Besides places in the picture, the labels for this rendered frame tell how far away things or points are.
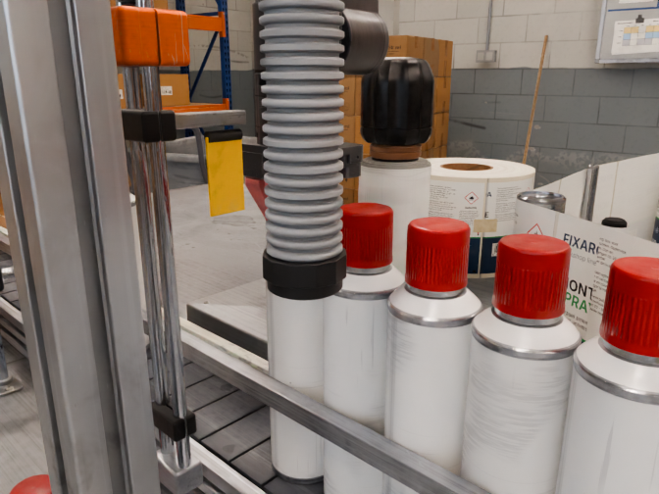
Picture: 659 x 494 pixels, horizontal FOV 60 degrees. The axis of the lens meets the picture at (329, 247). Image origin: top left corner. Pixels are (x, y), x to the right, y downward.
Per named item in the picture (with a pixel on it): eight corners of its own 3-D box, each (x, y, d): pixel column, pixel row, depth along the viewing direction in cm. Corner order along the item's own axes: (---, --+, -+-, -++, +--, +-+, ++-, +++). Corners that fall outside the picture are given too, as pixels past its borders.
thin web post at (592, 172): (583, 325, 66) (606, 165, 61) (577, 330, 65) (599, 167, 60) (567, 321, 68) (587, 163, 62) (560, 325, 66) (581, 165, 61)
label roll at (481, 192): (547, 276, 82) (558, 177, 78) (410, 279, 81) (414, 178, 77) (499, 238, 102) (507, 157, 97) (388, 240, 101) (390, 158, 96)
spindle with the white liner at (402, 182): (439, 306, 72) (455, 57, 63) (397, 328, 66) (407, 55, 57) (383, 288, 78) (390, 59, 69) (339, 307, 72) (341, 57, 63)
